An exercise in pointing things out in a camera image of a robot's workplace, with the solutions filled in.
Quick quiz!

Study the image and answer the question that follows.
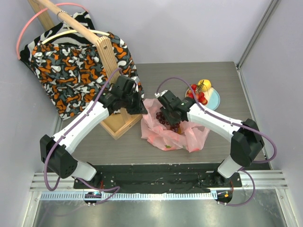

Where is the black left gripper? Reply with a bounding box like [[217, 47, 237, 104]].
[[122, 89, 147, 115]]

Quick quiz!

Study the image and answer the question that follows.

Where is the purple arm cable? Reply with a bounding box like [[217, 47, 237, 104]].
[[156, 77, 277, 206], [43, 68, 124, 205]]

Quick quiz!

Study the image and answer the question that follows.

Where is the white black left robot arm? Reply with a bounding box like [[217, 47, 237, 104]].
[[40, 76, 147, 189]]

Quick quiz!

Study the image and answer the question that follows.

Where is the black white zebra garment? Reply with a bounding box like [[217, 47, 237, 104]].
[[20, 11, 96, 64]]

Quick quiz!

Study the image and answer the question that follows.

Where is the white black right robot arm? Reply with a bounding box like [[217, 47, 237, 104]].
[[155, 90, 264, 187]]

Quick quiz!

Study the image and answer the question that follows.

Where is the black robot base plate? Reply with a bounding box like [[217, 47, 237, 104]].
[[88, 163, 243, 194]]

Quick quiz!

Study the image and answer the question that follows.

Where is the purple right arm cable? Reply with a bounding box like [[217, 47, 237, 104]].
[[156, 77, 277, 206]]

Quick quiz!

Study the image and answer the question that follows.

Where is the wooden clothes rack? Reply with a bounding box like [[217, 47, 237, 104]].
[[37, 0, 142, 140]]

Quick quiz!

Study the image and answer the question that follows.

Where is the orange black patterned garment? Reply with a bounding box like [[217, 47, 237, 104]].
[[29, 32, 144, 121]]

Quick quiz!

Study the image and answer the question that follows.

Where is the pink plastic bag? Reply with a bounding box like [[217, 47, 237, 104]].
[[141, 99, 210, 152]]

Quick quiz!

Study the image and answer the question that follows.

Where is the cream hanger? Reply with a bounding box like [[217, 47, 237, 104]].
[[40, 29, 111, 45]]

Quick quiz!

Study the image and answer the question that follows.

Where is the aluminium frame rail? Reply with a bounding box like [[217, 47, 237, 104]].
[[29, 170, 288, 192]]

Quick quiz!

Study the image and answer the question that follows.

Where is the dark red grape bunch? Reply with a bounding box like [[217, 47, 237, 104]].
[[156, 112, 180, 133]]

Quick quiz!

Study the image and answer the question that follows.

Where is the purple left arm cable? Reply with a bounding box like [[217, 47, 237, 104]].
[[43, 68, 124, 205]]

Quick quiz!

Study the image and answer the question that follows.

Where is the light blue round plate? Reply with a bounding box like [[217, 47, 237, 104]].
[[196, 87, 221, 110]]

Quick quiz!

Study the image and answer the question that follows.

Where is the yellow lemon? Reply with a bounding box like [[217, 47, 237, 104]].
[[197, 79, 212, 92]]

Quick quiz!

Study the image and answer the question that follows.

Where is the white slotted cable duct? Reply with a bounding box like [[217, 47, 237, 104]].
[[40, 191, 217, 201]]

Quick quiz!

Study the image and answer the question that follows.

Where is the pink hanger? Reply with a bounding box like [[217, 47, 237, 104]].
[[16, 2, 89, 61]]

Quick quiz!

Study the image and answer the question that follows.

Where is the aluminium corner post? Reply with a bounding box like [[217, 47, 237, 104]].
[[236, 0, 281, 70]]

